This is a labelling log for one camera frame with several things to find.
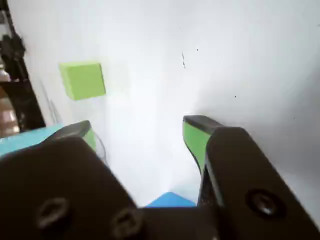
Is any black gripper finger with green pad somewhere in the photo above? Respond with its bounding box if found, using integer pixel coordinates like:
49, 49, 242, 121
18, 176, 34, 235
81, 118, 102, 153
182, 115, 320, 240
0, 120, 151, 240

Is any blue lego block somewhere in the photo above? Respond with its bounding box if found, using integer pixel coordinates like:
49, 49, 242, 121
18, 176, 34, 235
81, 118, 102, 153
144, 191, 197, 208

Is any green lego block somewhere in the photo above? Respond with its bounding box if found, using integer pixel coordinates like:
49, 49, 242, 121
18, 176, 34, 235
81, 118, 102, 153
59, 62, 106, 102

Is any teal whale-shaped bin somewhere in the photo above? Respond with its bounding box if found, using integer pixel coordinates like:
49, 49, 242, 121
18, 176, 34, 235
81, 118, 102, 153
0, 123, 66, 161

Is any black furniture frame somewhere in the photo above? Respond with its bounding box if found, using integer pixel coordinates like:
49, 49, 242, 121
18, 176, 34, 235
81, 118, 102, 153
0, 0, 47, 133

